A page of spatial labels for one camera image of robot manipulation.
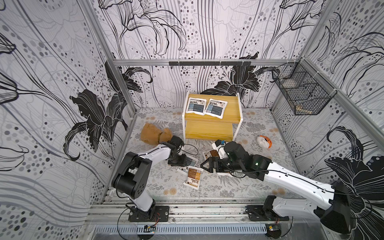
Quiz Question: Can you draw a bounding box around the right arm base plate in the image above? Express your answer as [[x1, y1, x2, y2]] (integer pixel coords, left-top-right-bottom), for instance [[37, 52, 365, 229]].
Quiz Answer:
[[246, 196, 289, 222]]

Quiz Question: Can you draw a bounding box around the brown teddy bear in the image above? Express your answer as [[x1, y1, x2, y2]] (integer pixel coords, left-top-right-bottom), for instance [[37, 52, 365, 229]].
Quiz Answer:
[[140, 123, 173, 145]]

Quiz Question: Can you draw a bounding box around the grey cable duct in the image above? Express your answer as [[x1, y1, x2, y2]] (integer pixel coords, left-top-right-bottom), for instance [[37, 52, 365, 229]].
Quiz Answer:
[[94, 223, 267, 235]]

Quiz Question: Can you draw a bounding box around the brown coffee bag top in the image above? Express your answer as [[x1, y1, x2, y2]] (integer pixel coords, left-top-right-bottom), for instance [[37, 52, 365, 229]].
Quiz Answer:
[[203, 150, 219, 161]]

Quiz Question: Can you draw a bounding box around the orange white toy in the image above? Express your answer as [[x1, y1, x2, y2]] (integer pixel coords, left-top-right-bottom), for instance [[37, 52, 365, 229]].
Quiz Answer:
[[257, 136, 272, 149]]

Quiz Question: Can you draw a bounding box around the wooden two-tier shelf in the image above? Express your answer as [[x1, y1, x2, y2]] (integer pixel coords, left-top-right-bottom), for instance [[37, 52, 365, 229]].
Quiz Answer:
[[182, 92, 244, 142]]

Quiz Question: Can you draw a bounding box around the blue coffee bag three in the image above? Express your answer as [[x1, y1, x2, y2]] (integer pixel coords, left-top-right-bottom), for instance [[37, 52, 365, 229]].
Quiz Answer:
[[177, 156, 199, 176]]

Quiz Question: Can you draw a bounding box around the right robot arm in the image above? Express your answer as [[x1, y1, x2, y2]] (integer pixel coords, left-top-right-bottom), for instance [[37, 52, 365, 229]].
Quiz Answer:
[[200, 140, 352, 234]]

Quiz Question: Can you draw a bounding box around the brown coffee bag left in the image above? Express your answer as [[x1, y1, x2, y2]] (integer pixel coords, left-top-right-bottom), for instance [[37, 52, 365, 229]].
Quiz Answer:
[[183, 166, 204, 190]]

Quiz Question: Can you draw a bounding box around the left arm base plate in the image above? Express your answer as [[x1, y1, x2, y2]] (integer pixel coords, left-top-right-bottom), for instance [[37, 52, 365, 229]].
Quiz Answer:
[[129, 205, 170, 223]]

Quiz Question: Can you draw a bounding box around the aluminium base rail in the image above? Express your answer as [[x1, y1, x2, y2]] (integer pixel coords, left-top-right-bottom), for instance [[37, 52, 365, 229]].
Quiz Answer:
[[86, 197, 320, 224]]

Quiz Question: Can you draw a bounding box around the blue coffee bag two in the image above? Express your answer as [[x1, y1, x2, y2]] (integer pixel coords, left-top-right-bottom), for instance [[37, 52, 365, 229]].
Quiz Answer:
[[204, 99, 228, 119]]

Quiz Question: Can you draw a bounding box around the black bar on frame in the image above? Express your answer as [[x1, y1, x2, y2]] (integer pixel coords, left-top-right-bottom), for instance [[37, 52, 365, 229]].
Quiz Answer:
[[169, 61, 252, 66]]

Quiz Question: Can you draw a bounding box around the blue coffee bag one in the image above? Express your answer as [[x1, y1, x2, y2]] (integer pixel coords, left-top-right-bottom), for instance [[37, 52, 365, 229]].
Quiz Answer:
[[186, 98, 207, 116]]

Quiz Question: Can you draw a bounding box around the black wire basket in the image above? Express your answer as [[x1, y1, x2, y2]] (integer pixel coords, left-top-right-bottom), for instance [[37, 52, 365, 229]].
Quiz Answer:
[[272, 62, 337, 116]]

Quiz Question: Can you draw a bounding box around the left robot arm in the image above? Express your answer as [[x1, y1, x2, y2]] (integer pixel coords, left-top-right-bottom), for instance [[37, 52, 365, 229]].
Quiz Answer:
[[112, 136, 186, 212]]

